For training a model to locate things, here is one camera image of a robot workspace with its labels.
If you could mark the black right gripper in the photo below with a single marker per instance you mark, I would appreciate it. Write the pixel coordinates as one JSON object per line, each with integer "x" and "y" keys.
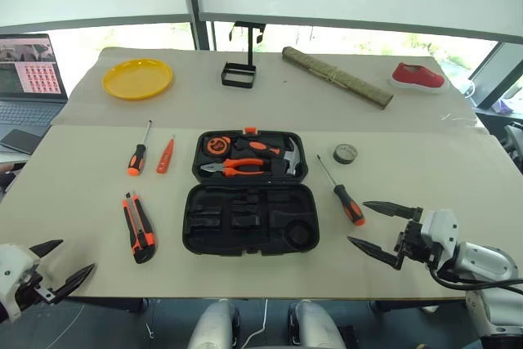
{"x": 414, "y": 242}

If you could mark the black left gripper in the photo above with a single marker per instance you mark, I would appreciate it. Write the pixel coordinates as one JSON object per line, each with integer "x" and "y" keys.
{"x": 28, "y": 292}

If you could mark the grey black tape roll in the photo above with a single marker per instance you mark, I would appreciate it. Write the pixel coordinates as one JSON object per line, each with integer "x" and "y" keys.
{"x": 345, "y": 153}

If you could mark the orange black utility knife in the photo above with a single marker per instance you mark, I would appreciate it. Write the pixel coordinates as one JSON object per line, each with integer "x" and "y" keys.
{"x": 139, "y": 228}

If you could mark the black tool case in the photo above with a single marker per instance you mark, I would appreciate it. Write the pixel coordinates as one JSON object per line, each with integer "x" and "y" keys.
{"x": 249, "y": 224}

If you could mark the orange voltage tester pen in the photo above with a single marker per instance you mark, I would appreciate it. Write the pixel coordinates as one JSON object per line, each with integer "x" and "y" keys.
{"x": 165, "y": 159}

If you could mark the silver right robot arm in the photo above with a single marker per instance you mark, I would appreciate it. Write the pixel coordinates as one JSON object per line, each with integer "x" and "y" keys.
{"x": 486, "y": 259}

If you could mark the silver rounded robot knee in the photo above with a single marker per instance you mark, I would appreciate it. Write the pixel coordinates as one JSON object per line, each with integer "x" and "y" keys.
{"x": 214, "y": 326}
{"x": 314, "y": 326}

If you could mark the red shoe with white sole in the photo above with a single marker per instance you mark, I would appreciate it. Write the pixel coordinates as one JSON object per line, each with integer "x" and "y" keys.
{"x": 417, "y": 78}

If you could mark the grey chair part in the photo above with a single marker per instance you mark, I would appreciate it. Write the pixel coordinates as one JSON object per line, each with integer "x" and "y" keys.
{"x": 514, "y": 140}

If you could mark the rolled bamboo mat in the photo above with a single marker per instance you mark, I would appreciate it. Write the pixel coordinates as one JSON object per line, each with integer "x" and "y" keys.
{"x": 339, "y": 78}

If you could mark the beige table cover sheet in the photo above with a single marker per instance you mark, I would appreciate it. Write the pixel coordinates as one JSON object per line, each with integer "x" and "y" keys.
{"x": 269, "y": 108}

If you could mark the grey laptop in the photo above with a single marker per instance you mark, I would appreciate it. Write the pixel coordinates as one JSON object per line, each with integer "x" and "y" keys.
{"x": 28, "y": 91}

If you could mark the orange black tape measure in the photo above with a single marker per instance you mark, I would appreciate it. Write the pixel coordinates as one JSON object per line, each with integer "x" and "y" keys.
{"x": 217, "y": 146}

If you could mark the yellow plastic plate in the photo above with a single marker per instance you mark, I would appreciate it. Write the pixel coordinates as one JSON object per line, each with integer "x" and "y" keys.
{"x": 137, "y": 78}

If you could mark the black metal hanger stand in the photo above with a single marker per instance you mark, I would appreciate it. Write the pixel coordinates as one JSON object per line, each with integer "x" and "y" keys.
{"x": 239, "y": 75}

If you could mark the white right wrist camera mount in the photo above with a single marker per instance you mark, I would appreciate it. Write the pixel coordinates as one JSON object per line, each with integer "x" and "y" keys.
{"x": 443, "y": 222}

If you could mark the dark slanted window frame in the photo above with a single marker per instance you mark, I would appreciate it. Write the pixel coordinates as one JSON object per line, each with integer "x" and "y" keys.
{"x": 496, "y": 75}

